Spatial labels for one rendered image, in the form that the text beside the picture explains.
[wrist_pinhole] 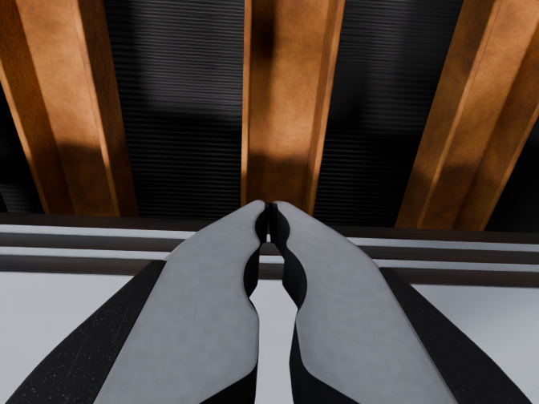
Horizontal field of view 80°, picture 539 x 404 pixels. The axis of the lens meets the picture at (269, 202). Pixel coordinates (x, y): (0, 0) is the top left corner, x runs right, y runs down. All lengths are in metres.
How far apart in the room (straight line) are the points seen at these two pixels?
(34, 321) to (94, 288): 0.06
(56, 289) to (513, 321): 0.33
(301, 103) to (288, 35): 0.06
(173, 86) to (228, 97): 0.08
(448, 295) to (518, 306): 0.06
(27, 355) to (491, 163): 0.47
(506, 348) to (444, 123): 0.21
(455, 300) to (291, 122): 0.22
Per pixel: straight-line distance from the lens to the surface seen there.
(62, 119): 0.41
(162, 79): 0.50
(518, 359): 0.36
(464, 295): 0.28
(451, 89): 0.37
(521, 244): 0.32
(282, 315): 0.25
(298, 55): 0.35
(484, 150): 0.45
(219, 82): 0.49
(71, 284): 0.26
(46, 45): 0.40
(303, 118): 0.36
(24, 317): 0.30
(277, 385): 0.32
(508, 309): 0.31
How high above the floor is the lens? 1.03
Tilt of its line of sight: 60 degrees down
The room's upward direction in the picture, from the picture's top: 177 degrees clockwise
